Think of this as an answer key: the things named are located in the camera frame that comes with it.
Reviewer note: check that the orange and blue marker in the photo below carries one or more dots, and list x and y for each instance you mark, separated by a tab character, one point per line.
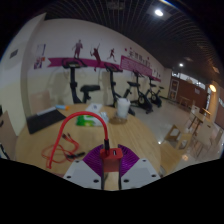
62	107

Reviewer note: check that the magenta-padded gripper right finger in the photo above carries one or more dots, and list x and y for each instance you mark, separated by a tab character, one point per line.
140	173

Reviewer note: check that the white plastic cup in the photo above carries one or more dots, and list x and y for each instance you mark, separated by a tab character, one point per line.
123	107

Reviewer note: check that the wall poster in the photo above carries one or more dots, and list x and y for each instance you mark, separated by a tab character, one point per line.
40	53

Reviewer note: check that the group of black exercise bikes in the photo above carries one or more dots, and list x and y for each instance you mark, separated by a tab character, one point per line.
73	83

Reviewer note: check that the red charger block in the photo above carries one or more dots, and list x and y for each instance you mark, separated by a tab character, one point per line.
110	160

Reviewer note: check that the group of ceiling lights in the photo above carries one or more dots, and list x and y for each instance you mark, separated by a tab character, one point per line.
159	12

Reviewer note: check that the white tissue pack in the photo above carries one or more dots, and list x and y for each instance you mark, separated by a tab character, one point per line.
94	107

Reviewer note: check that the round clear glass dish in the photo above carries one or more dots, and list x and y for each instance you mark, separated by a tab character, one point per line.
115	120

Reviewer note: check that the flat black tablet case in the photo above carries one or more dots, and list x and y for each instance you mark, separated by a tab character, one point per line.
45	120

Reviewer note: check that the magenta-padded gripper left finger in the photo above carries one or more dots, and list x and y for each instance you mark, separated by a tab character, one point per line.
83	173

